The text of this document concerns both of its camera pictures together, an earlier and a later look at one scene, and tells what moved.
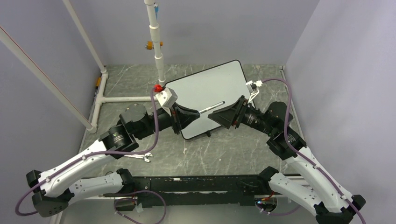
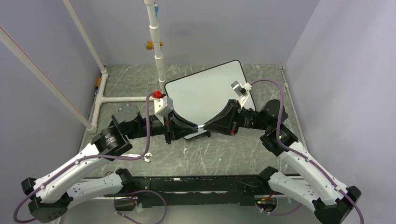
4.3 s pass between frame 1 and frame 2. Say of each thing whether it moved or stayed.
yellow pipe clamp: stayed
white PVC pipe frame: stayed
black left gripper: moved
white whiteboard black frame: stayed
